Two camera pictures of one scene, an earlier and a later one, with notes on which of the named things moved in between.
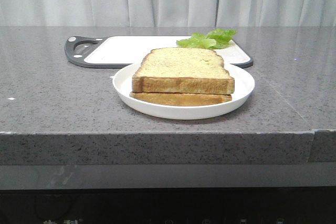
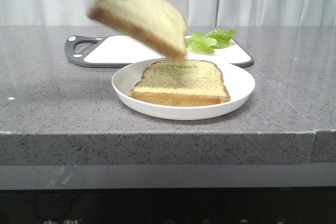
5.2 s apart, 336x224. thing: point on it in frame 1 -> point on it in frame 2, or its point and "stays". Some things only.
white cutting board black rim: x=125 y=52 stays
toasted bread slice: x=185 y=71 -> x=142 y=14
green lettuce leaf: x=215 y=39 stays
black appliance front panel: x=304 y=205 stays
